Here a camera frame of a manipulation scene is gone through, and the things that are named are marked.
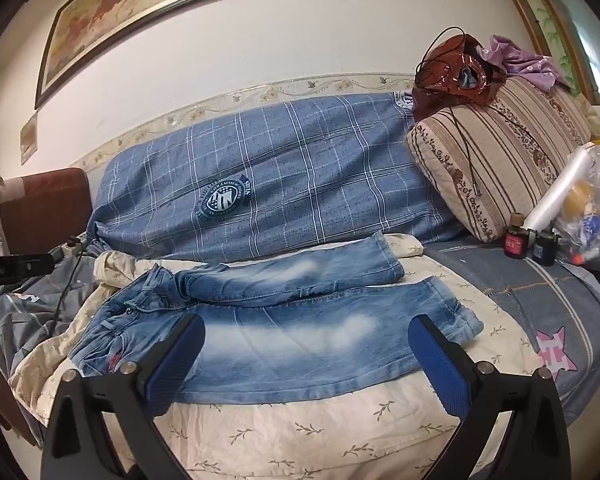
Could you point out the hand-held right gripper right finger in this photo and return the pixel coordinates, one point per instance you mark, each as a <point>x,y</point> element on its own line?
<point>437,362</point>

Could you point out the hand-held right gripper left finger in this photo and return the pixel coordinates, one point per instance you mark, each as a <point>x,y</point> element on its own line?
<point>174,362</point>

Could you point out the faded blue denim pants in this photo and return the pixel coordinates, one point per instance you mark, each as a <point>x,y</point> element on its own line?
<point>290,340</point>

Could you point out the power strip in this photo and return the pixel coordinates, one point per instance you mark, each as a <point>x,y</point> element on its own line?
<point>67,247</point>

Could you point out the brown headboard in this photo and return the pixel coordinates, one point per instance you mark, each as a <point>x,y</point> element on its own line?
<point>45,200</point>

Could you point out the grey-blue patterned bed sheet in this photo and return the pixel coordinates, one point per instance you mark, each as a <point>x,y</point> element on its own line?
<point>530,300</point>

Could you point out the cream leaf-print blanket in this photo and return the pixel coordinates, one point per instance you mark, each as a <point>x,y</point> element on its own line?
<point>280,435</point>

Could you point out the red glass bottle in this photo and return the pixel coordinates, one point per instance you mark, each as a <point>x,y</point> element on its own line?
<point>515,245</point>

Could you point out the dark blue glass bottle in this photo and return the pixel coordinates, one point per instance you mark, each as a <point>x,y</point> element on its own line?
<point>545,250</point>

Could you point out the white plastic roll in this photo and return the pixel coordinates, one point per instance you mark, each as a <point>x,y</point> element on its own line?
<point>560,190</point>

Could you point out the clear plastic bag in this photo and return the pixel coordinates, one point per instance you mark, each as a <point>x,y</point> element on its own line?
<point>597,220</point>

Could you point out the blue plaid duvet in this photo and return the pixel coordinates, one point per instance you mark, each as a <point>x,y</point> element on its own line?
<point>305,175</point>

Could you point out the red-brown glossy bag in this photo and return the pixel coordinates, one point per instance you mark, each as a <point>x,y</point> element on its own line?
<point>445,80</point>

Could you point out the large framed painting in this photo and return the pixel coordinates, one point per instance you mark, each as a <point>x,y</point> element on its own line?
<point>130,5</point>

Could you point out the purple cloth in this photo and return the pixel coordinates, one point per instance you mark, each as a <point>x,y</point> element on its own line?
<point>530,67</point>

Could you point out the framed bamboo painting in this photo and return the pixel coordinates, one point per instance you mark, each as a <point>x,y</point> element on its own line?
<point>545,10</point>

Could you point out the small wall picture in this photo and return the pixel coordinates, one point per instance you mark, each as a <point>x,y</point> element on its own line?
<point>28,137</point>

